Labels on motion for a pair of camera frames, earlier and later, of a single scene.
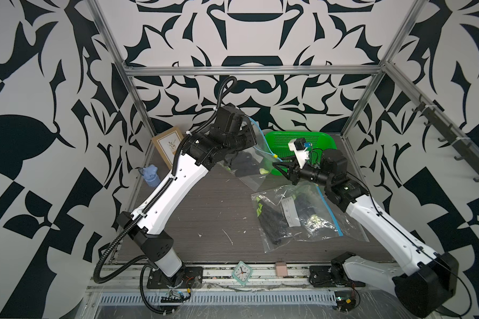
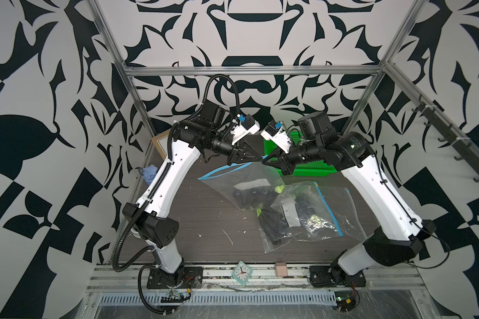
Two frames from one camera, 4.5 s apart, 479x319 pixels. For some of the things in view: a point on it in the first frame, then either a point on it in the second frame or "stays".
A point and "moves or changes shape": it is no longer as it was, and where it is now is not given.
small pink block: (281, 269) stays
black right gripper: (294, 171) to (280, 161)
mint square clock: (242, 272) stays
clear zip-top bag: (253, 165) moves or changes shape
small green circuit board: (177, 294) stays
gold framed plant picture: (167, 143) stays
